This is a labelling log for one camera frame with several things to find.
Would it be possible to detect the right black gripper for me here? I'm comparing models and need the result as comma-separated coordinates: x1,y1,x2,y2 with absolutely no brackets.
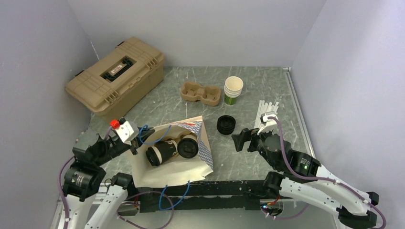
231,124,278,170

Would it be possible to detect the white paper coffee cup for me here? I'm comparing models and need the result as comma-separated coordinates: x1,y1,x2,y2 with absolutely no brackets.
180,134,198,143

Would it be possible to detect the blue checkered paper bag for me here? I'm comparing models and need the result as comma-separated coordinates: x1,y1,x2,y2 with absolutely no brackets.
125,116,213,188

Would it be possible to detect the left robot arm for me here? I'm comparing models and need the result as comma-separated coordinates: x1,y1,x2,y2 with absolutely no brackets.
58,127,139,229

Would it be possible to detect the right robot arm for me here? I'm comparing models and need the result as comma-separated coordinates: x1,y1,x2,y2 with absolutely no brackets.
231,128,379,229

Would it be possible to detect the stack of black lids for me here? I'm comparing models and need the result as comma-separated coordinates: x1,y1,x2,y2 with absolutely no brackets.
216,115,236,135

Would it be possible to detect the bundle of white straws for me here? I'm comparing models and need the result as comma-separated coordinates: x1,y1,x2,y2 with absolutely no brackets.
254,100,279,128

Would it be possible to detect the stack of paper cups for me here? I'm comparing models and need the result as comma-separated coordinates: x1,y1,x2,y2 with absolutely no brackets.
224,76,244,105

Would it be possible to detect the brown cardboard cup carrier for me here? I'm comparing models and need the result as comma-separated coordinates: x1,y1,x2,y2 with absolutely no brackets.
180,81,222,106

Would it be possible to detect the tan plastic toolbox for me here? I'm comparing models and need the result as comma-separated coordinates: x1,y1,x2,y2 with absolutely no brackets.
65,37,164,123

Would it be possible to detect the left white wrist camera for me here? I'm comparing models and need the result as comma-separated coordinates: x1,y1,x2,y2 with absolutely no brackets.
109,117,139,145

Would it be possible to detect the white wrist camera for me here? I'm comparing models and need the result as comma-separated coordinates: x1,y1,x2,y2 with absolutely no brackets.
257,111,278,135
109,117,139,145

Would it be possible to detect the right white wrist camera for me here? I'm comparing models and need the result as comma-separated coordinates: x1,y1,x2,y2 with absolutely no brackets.
257,111,278,135

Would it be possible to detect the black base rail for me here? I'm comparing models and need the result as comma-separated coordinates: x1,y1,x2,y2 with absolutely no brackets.
123,174,281,213

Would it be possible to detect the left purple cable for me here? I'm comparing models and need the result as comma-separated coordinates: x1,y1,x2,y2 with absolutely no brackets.
57,126,175,229

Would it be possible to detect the purple cable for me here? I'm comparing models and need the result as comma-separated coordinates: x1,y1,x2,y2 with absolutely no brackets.
57,126,175,229
264,117,387,229

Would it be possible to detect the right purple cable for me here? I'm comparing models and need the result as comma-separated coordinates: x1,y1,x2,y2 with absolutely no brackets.
264,117,387,229

